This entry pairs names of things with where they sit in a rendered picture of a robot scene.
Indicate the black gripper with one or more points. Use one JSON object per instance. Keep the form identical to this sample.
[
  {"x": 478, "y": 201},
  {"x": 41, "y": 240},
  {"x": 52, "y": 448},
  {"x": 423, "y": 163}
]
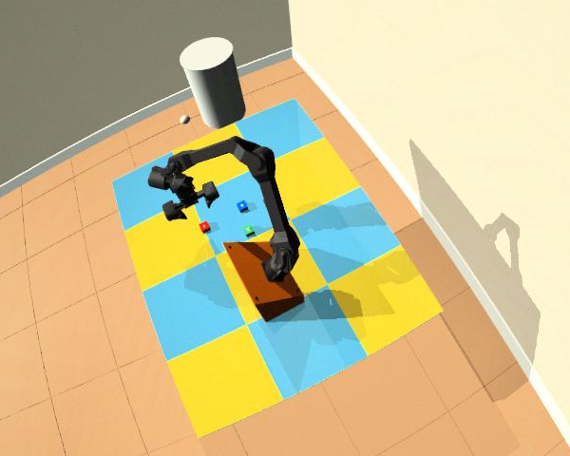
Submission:
[{"x": 173, "y": 211}]

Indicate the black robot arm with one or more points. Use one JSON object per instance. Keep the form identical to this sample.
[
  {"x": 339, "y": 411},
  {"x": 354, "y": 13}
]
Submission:
[{"x": 262, "y": 167}]

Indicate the green block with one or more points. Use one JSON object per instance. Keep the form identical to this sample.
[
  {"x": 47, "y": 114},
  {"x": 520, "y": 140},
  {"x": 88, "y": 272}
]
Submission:
[{"x": 248, "y": 230}]

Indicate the blue block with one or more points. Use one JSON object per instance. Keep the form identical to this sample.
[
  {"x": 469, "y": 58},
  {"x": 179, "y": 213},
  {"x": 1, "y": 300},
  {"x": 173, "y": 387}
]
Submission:
[{"x": 242, "y": 206}]

